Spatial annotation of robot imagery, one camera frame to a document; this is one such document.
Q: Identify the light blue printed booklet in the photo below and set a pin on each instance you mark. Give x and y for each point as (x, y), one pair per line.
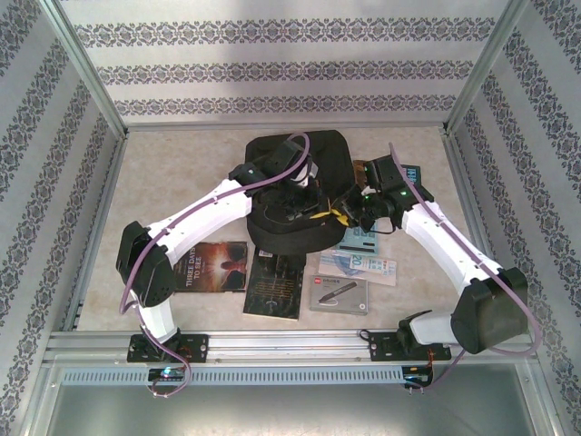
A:
(361, 240)

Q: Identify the blue and orange canyon book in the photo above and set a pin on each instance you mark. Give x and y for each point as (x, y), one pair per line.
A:
(415, 175)

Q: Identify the black fabric backpack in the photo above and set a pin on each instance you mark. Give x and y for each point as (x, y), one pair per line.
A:
(290, 238)

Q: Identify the white and blue paper pack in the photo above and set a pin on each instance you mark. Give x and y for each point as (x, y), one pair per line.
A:
(363, 268)

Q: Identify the grey pen box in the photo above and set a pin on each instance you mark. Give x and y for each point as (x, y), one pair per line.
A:
(338, 294)

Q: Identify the black book with gold text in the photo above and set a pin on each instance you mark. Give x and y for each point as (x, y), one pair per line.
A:
(274, 286)

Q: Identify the Three Days To See book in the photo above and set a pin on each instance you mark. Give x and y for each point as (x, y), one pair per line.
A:
(213, 268)

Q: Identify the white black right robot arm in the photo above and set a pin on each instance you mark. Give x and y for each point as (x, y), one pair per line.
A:
(436, 236)

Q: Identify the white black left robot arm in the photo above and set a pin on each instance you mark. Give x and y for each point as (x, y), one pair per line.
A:
(199, 218)

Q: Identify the grey metal panel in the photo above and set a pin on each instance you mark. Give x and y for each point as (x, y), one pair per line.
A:
(290, 411)

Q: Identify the aluminium side rail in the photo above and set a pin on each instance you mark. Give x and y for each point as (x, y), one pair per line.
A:
(481, 218)
(97, 227)

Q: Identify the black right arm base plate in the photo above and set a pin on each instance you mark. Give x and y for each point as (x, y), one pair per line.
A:
(381, 347)

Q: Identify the aluminium mounting rail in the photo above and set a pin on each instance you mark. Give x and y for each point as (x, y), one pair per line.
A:
(290, 347)

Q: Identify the aluminium frame post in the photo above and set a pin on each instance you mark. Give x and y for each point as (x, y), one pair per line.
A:
(488, 68)
(86, 68)

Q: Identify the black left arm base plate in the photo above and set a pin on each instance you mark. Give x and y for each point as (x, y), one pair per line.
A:
(199, 347)

